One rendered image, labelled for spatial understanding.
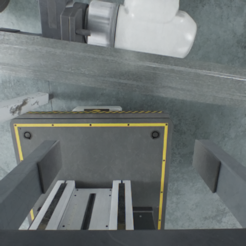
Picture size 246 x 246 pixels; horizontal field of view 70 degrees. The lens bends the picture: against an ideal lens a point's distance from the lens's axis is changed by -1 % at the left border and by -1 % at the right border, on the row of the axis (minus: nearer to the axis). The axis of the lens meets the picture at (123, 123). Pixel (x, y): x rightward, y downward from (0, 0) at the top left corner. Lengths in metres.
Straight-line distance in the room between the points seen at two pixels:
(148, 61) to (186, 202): 1.24
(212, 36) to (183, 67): 0.85
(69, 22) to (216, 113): 1.03
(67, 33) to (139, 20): 0.13
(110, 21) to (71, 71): 0.13
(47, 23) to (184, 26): 0.26
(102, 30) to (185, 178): 1.12
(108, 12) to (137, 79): 0.15
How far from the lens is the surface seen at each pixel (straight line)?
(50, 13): 0.41
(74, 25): 0.33
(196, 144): 0.17
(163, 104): 1.08
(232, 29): 1.21
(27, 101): 0.84
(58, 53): 0.29
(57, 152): 0.16
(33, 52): 0.31
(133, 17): 0.36
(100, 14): 0.37
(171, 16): 0.37
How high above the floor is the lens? 1.04
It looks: 74 degrees down
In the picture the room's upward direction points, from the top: 180 degrees clockwise
